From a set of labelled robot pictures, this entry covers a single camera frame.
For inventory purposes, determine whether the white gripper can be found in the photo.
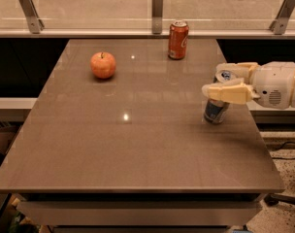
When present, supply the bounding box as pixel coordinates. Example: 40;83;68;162
202;61;295;110

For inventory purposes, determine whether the silver blue redbull can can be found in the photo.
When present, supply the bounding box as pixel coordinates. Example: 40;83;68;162
204;70;237;124

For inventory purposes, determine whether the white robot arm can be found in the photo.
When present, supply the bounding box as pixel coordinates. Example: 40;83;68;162
202;61;295;110

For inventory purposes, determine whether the orange soda can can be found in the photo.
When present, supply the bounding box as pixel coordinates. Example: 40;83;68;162
168;20;189;59

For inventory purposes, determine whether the red apple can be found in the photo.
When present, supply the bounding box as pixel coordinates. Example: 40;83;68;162
90;51;116;79

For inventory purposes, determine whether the black chair base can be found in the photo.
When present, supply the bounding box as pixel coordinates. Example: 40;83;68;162
264;193;295;207

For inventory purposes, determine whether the glass barrier panel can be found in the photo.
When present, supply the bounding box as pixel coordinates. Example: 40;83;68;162
0;0;283;30

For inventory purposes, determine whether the right metal glass bracket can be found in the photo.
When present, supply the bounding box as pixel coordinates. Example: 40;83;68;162
270;0;295;35

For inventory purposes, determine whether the metal glass bracket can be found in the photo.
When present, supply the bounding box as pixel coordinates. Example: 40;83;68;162
151;0;163;34
18;0;45;34
270;0;295;35

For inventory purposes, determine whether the black floor cable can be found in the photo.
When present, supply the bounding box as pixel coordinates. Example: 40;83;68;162
269;140;295;161

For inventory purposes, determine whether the middle metal glass bracket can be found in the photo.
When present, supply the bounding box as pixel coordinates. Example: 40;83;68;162
151;0;163;34

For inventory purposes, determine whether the left metal glass bracket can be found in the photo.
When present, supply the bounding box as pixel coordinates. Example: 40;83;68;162
18;0;45;34

